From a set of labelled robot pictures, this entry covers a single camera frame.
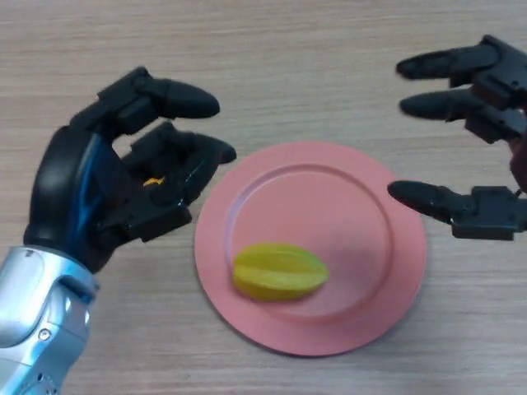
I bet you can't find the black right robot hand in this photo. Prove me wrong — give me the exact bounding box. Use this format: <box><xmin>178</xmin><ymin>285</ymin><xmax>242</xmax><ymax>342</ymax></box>
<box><xmin>387</xmin><ymin>35</ymin><xmax>527</xmax><ymax>242</ymax></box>

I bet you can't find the yellow starfruit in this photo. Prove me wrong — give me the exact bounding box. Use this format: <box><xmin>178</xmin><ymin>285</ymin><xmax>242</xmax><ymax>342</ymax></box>
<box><xmin>232</xmin><ymin>242</ymin><xmax>330</xmax><ymax>304</ymax></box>

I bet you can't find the pink round plate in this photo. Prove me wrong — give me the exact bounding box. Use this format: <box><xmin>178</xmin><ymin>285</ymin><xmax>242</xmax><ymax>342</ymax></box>
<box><xmin>194</xmin><ymin>142</ymin><xmax>428</xmax><ymax>357</ymax></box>

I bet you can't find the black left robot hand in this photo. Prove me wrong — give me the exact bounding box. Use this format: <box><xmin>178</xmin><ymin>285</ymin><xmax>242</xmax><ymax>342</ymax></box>
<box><xmin>22</xmin><ymin>66</ymin><xmax>238</xmax><ymax>275</ymax></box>

